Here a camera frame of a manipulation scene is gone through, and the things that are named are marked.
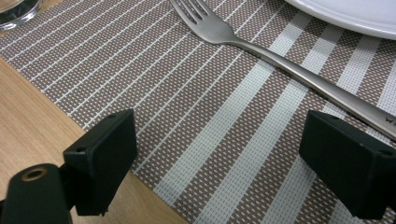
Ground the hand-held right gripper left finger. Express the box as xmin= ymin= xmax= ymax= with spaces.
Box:
xmin=62 ymin=108 xmax=138 ymax=217

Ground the white ceramic plate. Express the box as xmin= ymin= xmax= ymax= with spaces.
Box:
xmin=284 ymin=0 xmax=396 ymax=41

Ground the brown white striped woven placemat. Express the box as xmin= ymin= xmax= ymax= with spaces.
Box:
xmin=0 ymin=0 xmax=396 ymax=224

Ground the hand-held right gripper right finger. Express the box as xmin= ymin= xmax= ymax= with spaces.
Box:
xmin=298 ymin=109 xmax=396 ymax=220

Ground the clear drinking glass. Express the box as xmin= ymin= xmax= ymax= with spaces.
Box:
xmin=0 ymin=0 xmax=44 ymax=32

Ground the silver metal fork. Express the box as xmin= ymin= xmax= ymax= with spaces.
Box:
xmin=169 ymin=0 xmax=396 ymax=142

